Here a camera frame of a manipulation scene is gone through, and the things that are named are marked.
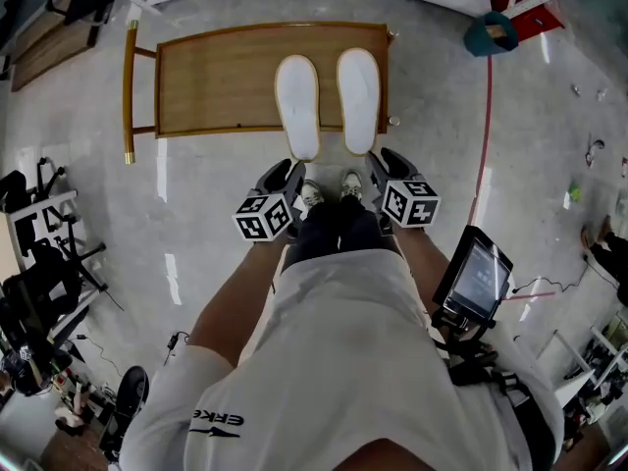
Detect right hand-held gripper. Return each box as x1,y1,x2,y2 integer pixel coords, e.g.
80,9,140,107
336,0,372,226
365,147,442,237

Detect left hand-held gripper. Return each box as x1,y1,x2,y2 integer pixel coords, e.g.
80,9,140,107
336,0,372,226
232,157,308,243

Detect white slipper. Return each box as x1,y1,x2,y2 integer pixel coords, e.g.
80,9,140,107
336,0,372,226
273,54,323,162
336,46,383,157

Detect person's right forearm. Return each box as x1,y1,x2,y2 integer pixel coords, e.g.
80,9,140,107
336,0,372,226
392,226,455,303

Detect person's left forearm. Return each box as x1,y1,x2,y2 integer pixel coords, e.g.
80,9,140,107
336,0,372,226
187,235,288,367

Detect person's right shoe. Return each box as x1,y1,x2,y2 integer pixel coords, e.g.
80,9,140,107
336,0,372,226
340,170,365,202

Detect person's black trousers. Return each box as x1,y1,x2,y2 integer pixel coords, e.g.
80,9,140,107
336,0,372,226
286,194,401,267

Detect wooden shelf cart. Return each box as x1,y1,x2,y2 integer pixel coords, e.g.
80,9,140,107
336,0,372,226
122,20,401,166

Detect black tablet monitor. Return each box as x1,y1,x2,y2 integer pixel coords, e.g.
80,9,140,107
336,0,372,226
431,224,514,323

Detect teal waste bin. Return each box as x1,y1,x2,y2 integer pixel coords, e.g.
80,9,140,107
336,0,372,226
464,11,519,59

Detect green floor scrap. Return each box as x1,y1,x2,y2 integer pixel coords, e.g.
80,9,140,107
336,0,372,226
562,181,584,211

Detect person's white t-shirt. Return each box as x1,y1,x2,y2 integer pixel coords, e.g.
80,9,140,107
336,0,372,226
120,247,565,471

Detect black waist harness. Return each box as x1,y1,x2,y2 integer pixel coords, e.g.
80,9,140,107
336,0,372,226
430,311,558,471

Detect red cabinet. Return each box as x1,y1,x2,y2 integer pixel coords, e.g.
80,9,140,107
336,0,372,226
490,0,565,43

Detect black round device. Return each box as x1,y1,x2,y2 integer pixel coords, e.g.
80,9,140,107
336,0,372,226
114,365,151,432

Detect wooden floor platform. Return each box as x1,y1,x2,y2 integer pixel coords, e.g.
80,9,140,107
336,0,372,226
9,0,99,93

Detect white low shelf unit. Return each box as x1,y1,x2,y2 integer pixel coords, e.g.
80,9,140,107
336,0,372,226
553,311,628,436

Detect black power adapter cable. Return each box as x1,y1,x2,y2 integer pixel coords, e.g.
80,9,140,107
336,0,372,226
163,331,191,368

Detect black floor cable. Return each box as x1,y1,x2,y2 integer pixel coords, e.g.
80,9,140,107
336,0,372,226
511,256,591,297

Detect white frame desk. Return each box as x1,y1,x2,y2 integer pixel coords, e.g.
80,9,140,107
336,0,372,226
0,188,80,284

